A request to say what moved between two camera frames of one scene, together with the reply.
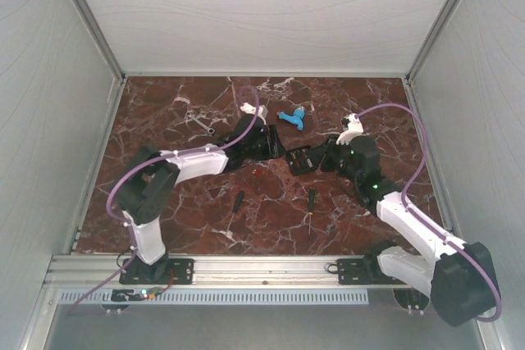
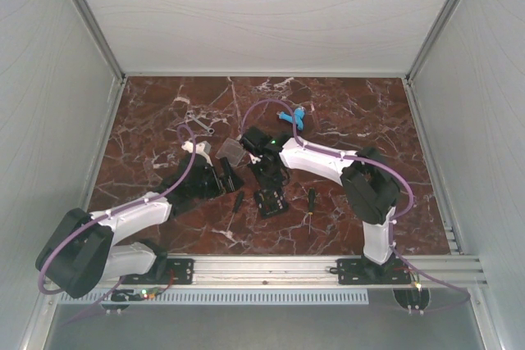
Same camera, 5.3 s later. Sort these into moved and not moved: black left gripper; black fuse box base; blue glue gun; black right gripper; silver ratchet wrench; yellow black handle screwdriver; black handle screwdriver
Moved: black right gripper; black left gripper; black fuse box base
Not moved: black handle screwdriver; silver ratchet wrench; blue glue gun; yellow black handle screwdriver
